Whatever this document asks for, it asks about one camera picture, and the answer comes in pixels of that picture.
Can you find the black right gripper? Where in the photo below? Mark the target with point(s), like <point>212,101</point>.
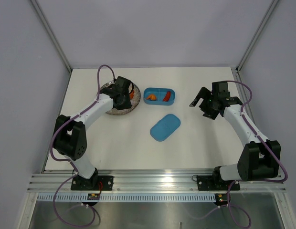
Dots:
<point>204,93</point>

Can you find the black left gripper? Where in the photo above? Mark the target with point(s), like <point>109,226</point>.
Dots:
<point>127,105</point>

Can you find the orange chicken wing piece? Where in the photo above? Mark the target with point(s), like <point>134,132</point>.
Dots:
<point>152,97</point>

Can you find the blue lunch box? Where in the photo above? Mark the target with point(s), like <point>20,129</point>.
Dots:
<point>160,94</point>

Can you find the red sausage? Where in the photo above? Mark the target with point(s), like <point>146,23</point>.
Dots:
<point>167,96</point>

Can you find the blue lunch box lid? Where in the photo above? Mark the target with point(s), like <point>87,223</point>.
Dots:
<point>165,127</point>

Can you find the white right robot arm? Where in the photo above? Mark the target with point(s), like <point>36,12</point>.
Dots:
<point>259,159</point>

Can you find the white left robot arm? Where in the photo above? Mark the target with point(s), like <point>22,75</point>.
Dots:
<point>69,137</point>

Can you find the dark red chicken drumstick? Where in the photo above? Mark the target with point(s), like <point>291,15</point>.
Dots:
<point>131,95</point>

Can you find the speckled ceramic plate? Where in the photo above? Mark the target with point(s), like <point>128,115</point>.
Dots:
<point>134,102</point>

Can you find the right side aluminium rail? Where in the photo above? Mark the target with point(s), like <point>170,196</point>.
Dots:
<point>244,94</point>

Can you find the aluminium rail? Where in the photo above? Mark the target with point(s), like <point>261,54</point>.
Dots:
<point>244,94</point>
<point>127,181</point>

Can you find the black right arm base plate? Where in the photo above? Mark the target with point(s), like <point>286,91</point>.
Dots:
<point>207,183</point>

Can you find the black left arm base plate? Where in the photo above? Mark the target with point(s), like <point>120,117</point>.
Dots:
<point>95,183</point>

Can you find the right aluminium frame post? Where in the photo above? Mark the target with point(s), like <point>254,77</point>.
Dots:
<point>258,33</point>

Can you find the aluminium frame post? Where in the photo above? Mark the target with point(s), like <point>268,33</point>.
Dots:
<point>258,33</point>
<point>47,27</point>

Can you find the aluminium front rail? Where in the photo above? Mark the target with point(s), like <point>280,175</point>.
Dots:
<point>127,181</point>

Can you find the left aluminium frame post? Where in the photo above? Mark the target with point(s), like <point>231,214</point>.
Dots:
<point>47,27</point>

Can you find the white slotted cable duct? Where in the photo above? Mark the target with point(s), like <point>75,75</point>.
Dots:
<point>128,197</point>

